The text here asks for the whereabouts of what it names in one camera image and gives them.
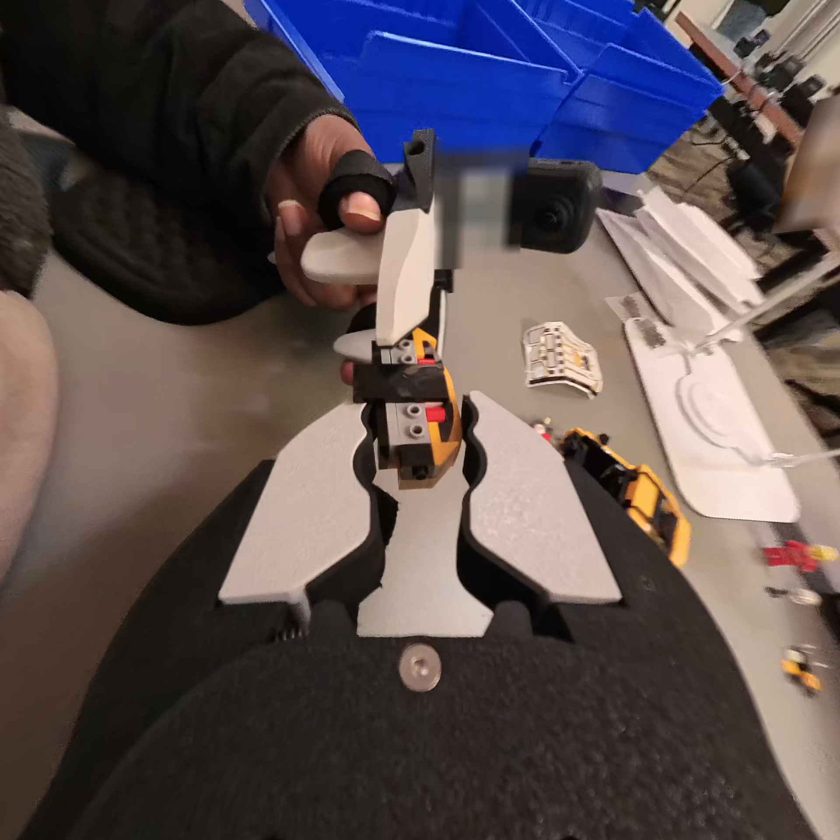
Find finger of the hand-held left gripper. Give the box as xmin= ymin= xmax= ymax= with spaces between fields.
xmin=416 ymin=289 xmax=452 ymax=364
xmin=373 ymin=203 xmax=443 ymax=347

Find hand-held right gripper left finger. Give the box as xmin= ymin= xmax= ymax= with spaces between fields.
xmin=218 ymin=401 xmax=382 ymax=607

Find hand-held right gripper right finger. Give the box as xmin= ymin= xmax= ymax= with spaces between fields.
xmin=460 ymin=390 xmax=624 ymax=607

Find orange red grey lego assembly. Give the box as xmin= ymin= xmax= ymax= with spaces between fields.
xmin=355 ymin=329 xmax=464 ymax=490

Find person's left forearm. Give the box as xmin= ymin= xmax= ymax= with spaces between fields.
xmin=0 ymin=0 xmax=358 ymax=326

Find yellow lego car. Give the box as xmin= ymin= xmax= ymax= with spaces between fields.
xmin=532 ymin=418 xmax=693 ymax=568

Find red lego minifigure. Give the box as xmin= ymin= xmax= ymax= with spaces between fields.
xmin=762 ymin=539 xmax=838 ymax=571

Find small lego parts cluster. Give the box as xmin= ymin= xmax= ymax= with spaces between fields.
xmin=780 ymin=644 xmax=826 ymax=694

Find person's left hand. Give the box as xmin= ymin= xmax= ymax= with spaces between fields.
xmin=269 ymin=113 xmax=397 ymax=332

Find clear bag of black parts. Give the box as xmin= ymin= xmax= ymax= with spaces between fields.
xmin=605 ymin=292 xmax=665 ymax=328

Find sticker sheet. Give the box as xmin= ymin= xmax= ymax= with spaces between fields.
xmin=523 ymin=319 xmax=605 ymax=396

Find white paper bags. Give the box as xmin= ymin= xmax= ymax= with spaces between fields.
xmin=598 ymin=184 xmax=770 ymax=311

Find black office chair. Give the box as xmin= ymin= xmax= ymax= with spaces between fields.
xmin=726 ymin=149 xmax=791 ymax=240

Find wooden side table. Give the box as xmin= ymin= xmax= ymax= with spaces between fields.
xmin=674 ymin=7 xmax=840 ymax=148

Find beige garment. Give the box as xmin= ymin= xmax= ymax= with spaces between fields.
xmin=0 ymin=289 xmax=61 ymax=581

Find dark fleece jacket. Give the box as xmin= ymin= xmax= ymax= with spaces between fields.
xmin=0 ymin=112 xmax=55 ymax=298

